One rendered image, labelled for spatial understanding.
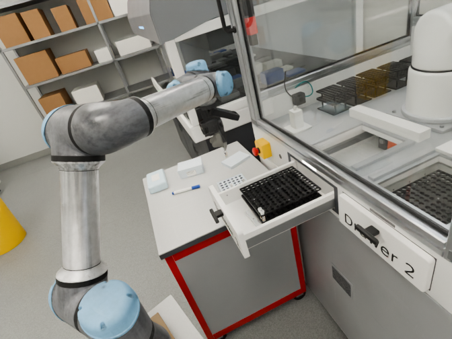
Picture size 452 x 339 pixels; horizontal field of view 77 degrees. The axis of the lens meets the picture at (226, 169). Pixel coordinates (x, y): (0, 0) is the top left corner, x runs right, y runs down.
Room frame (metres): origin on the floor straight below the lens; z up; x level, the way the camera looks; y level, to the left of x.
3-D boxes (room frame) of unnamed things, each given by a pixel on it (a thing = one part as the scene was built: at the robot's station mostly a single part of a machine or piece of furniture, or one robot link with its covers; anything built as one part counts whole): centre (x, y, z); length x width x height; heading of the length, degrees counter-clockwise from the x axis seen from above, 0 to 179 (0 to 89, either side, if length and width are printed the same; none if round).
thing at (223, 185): (1.05, -0.01, 0.78); 0.12 x 0.08 x 0.04; 99
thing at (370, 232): (0.49, -0.31, 0.91); 0.07 x 0.04 x 0.01; 12
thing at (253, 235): (0.78, -0.16, 0.86); 0.40 x 0.26 x 0.06; 102
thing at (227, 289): (1.15, 0.11, 0.38); 0.62 x 0.58 x 0.76; 12
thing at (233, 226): (0.74, 0.04, 0.87); 0.29 x 0.02 x 0.11; 12
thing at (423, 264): (0.50, -0.34, 0.87); 0.29 x 0.02 x 0.11; 12
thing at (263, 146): (1.13, -0.19, 0.88); 0.07 x 0.05 x 0.07; 12
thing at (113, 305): (0.42, 0.34, 0.96); 0.13 x 0.12 x 0.14; 51
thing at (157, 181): (1.28, 0.36, 0.78); 0.15 x 0.10 x 0.04; 9
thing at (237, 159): (1.28, -0.06, 0.77); 0.13 x 0.09 x 0.02; 119
